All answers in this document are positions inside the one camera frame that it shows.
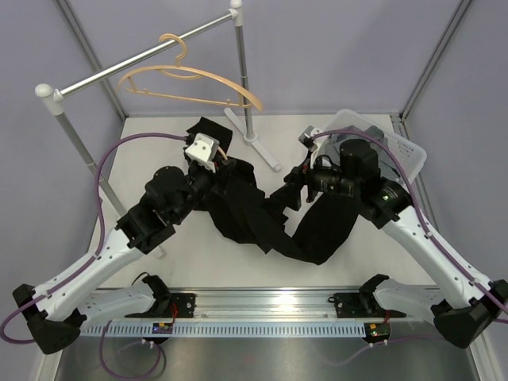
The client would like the wooden hanger front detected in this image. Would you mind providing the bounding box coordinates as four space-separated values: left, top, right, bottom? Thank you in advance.
115 33 264 112

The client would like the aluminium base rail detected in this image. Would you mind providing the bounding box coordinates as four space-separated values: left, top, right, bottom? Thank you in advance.
79 287 441 323

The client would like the purple cable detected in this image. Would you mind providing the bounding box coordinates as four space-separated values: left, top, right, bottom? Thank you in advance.
0 133 190 344
309 127 508 302

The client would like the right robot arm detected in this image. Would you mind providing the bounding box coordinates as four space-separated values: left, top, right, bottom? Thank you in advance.
281 138 507 348

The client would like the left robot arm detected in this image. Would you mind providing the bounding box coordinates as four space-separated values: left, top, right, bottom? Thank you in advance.
13 159 236 354

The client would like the black shirt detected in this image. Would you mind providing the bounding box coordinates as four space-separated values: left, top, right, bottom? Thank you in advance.
184 116 360 266

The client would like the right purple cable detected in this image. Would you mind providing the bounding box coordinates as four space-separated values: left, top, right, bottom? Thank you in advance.
309 127 508 302

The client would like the grey button shirt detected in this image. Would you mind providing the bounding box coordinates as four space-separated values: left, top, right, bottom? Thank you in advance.
321 125 402 182

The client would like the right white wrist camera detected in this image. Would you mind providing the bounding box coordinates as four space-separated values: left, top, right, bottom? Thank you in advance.
298 125 327 167

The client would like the metal clothes rack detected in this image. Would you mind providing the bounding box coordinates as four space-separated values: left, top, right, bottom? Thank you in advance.
34 0 283 259

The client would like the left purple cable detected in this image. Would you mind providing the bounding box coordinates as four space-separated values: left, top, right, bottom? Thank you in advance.
0 133 190 344

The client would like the wooden hanger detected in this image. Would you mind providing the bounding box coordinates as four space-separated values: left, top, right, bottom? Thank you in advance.
115 33 264 112
217 146 229 160

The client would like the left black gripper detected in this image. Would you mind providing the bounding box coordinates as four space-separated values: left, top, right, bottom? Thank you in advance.
172 156 236 224

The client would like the white slotted cable duct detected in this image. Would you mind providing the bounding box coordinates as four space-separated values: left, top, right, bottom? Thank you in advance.
83 321 367 338

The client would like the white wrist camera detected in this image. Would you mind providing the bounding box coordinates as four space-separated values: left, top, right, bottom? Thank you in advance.
184 133 219 173
298 125 327 167

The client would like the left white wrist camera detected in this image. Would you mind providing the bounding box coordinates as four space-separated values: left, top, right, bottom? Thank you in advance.
184 133 219 173

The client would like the white plastic basket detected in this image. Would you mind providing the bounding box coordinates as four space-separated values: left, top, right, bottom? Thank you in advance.
320 109 427 183

